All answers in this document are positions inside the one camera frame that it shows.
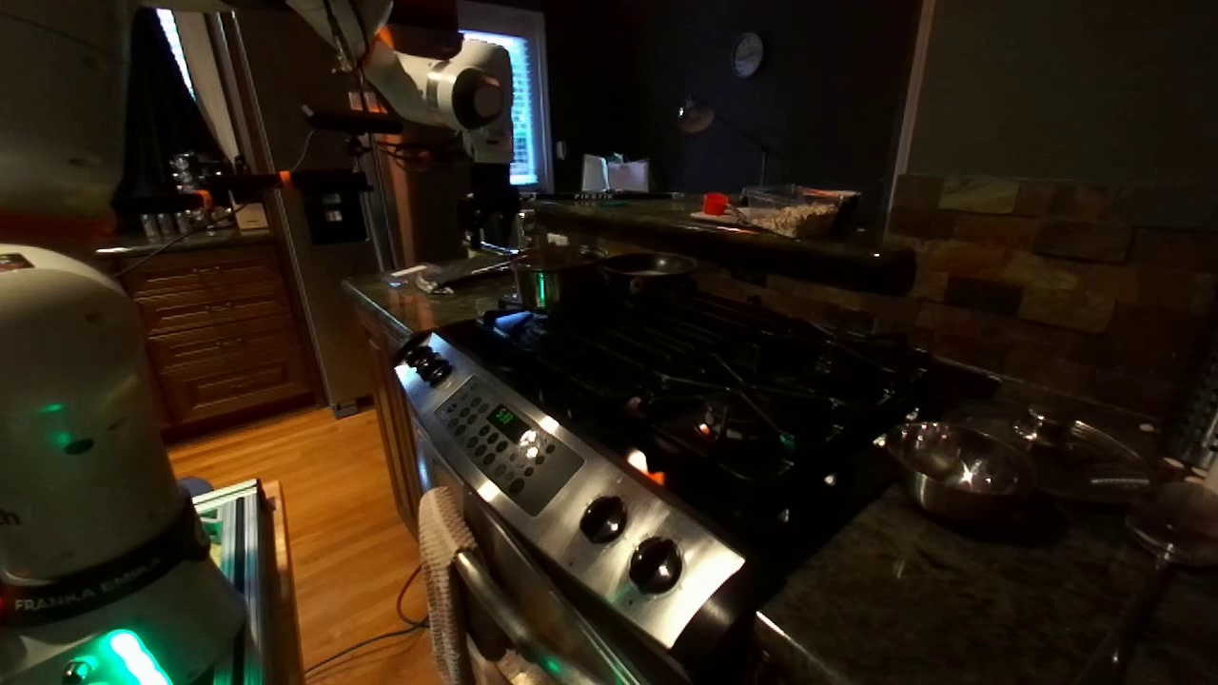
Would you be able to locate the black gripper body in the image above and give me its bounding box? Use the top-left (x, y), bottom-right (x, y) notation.
top-left (462, 157), bottom-right (524, 252)

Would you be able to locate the flat metal tray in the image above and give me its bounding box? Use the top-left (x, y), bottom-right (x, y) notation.
top-left (385, 253), bottom-right (517, 302)

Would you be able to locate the bright window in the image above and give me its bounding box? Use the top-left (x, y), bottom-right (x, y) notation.
top-left (462, 25), bottom-right (554, 190)

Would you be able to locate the white countertop appliance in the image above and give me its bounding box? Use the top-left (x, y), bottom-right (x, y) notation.
top-left (580, 151), bottom-right (655, 196)

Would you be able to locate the black frying pan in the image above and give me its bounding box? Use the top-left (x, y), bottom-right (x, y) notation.
top-left (606, 252), bottom-right (702, 302)

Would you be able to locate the round hanging lamp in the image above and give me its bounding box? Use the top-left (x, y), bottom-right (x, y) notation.
top-left (670, 93), bottom-right (725, 139)

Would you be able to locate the white tray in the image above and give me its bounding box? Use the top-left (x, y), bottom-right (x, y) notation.
top-left (691, 200), bottom-right (796, 236)

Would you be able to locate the stainless steel gas stove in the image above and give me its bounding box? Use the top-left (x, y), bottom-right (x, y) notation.
top-left (393, 269), bottom-right (1007, 685)

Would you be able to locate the wooden kitchen cabinet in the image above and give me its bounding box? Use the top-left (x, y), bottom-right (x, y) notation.
top-left (106, 230), bottom-right (327, 433)

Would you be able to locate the container of cereal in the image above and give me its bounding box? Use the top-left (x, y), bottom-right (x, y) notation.
top-left (758, 186), bottom-right (870, 242)

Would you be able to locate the white dish towel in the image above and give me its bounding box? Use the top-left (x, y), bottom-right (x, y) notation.
top-left (417, 483), bottom-right (484, 677)

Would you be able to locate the robot mounting table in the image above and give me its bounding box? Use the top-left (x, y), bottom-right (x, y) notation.
top-left (187, 475), bottom-right (310, 685)

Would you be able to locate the shiny steel pan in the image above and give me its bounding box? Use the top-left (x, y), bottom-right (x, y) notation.
top-left (881, 414), bottom-right (1041, 525)

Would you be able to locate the glass pan lid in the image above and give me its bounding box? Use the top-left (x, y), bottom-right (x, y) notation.
top-left (1008, 399), bottom-right (1159, 504)

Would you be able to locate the dark metal ladle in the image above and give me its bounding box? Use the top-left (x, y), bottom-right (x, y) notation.
top-left (1107, 472), bottom-right (1218, 677)

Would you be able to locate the black camera on stand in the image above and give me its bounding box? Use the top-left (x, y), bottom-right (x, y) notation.
top-left (187, 104), bottom-right (395, 211)

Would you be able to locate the round wall clock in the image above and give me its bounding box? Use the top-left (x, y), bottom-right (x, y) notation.
top-left (727, 29), bottom-right (769, 85)

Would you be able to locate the white door frame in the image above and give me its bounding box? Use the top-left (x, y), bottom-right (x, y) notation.
top-left (148, 5), bottom-right (250, 168)

